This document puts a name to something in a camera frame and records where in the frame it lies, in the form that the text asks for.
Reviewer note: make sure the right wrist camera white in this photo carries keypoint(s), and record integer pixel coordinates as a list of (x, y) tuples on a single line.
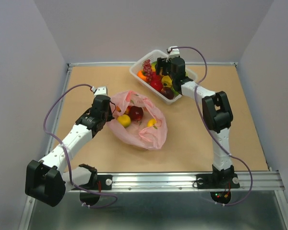
[(173, 52)]

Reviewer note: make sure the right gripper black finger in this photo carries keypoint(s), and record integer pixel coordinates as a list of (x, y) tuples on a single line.
[(165, 68), (159, 65)]

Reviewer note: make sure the small orange red fruit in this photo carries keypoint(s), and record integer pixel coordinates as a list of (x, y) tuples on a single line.
[(126, 111)]

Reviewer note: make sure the pink plastic bag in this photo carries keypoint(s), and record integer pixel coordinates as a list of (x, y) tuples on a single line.
[(138, 134)]

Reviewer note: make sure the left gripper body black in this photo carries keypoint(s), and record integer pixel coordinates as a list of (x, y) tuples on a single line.
[(108, 116)]

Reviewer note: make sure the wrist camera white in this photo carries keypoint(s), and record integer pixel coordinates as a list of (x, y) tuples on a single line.
[(103, 90), (173, 52)]

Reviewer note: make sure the purple grape bunch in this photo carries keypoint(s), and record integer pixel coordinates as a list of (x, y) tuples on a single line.
[(147, 70)]

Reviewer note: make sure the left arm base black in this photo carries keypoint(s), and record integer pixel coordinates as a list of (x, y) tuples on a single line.
[(93, 193)]

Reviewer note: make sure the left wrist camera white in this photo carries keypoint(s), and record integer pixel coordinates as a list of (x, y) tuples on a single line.
[(103, 90)]

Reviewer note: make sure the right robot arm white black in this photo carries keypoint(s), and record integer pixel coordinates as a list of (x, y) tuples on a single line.
[(215, 113)]

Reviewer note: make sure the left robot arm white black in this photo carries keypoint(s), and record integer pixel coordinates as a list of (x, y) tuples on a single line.
[(45, 179)]

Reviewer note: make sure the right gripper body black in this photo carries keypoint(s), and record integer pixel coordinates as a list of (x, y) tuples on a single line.
[(173, 76)]

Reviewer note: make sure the aluminium front rail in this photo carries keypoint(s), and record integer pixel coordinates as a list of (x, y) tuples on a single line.
[(177, 181)]

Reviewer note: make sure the green yellow mango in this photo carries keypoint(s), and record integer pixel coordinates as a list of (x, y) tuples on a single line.
[(153, 66)]

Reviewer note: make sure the yellow bell pepper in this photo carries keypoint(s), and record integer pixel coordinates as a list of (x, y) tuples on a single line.
[(166, 81)]

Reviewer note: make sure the dark red apple in bag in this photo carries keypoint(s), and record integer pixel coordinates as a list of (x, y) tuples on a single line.
[(136, 113)]

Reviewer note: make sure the dark purple plum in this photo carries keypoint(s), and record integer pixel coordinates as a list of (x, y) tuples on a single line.
[(168, 93)]

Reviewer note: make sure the small green apple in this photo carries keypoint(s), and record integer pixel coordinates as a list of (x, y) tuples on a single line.
[(175, 93)]

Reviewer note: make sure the yellow round fruit in bag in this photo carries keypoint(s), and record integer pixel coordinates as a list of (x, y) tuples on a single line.
[(124, 120)]

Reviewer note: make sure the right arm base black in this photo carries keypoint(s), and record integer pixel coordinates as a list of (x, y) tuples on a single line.
[(221, 184)]

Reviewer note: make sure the orange tangerine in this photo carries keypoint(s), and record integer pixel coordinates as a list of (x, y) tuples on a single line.
[(142, 76)]

